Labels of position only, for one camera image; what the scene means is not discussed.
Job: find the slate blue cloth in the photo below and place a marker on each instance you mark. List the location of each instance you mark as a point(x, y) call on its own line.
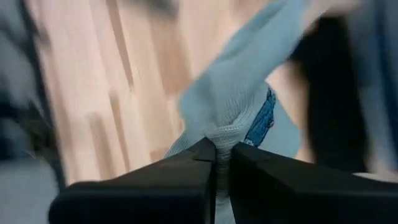
point(262, 123)

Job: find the black cloth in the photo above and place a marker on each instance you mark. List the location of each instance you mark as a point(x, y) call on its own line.
point(332, 93)

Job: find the grey-green sock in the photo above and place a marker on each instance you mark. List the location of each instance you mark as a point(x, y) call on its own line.
point(281, 137)
point(231, 93)

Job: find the blue plastic bin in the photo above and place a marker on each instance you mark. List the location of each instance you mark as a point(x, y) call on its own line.
point(377, 77)

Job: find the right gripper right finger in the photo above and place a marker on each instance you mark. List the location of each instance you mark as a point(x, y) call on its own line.
point(295, 193)

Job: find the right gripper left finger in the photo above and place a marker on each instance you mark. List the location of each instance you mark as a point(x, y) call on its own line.
point(161, 193)

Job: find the black metal table frame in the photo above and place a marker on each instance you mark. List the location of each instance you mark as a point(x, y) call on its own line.
point(31, 124)

